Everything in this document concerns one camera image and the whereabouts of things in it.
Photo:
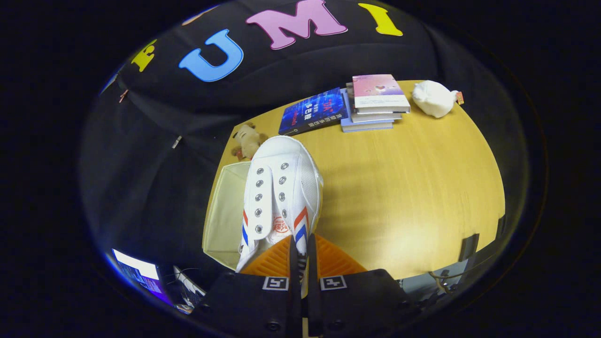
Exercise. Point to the beige fabric storage box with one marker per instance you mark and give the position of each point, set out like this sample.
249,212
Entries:
225,216

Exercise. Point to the silver clip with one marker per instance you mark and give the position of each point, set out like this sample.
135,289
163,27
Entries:
176,142

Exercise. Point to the white canvas shoe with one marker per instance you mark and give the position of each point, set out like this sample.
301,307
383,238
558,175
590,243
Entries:
300,188

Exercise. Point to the brown plush toy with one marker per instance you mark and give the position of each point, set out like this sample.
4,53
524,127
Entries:
249,140

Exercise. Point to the black backdrop cloth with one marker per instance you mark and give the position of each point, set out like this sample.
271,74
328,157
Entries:
155,188

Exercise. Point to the laptop screen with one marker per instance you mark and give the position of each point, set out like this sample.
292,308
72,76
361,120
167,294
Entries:
141,277

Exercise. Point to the light blue book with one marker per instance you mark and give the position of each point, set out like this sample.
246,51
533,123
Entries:
366,126

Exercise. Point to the grey book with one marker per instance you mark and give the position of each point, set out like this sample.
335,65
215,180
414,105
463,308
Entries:
375,117

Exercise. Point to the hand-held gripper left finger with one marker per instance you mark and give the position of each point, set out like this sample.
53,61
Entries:
294,281

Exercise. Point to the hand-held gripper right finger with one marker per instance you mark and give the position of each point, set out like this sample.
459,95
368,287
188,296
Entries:
313,281

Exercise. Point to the white plush toy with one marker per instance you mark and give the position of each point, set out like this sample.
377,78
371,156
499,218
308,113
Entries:
434,98

